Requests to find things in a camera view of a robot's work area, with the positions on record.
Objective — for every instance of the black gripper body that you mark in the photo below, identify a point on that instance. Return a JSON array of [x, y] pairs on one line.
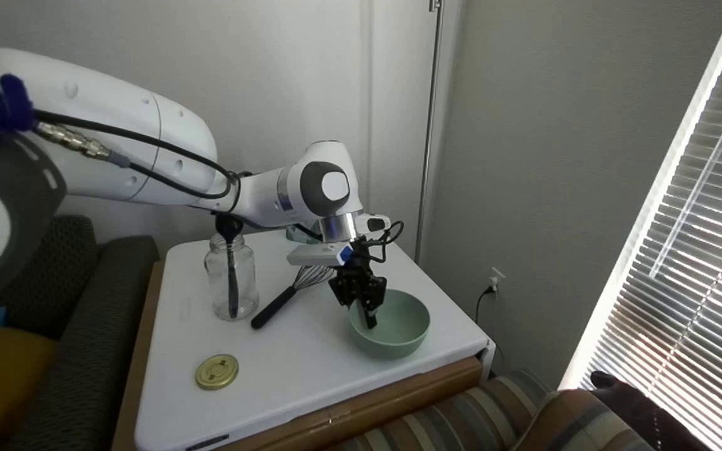
[[356, 282]]

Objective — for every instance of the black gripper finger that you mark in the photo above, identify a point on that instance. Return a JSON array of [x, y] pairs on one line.
[[370, 316]]

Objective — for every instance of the light green bowl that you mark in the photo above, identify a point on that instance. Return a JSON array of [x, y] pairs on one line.
[[403, 324]]

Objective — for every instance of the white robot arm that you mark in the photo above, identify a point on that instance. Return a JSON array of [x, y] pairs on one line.
[[76, 132]]

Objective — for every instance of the wooden side table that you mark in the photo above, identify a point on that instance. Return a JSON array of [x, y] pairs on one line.
[[370, 410]]

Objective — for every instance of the white table top board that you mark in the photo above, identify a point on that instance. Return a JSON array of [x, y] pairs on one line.
[[299, 361]]

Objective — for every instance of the clear glass jar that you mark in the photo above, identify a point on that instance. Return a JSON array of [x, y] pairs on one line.
[[217, 270]]

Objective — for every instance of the gold jar lid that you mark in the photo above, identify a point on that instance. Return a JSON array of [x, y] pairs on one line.
[[217, 371]]

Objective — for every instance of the striped armchair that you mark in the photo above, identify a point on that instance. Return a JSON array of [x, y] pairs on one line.
[[516, 414]]

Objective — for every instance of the dark grey sofa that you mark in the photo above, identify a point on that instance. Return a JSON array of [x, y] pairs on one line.
[[83, 297]]

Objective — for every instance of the thin metal pole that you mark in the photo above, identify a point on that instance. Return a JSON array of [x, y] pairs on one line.
[[435, 15]]

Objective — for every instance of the white window blinds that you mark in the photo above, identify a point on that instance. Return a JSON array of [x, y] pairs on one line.
[[659, 321]]

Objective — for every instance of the black handled wire whisk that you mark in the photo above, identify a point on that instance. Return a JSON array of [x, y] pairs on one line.
[[305, 280]]

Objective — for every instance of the white wall power outlet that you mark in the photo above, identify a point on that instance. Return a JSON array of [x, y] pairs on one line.
[[496, 280]]

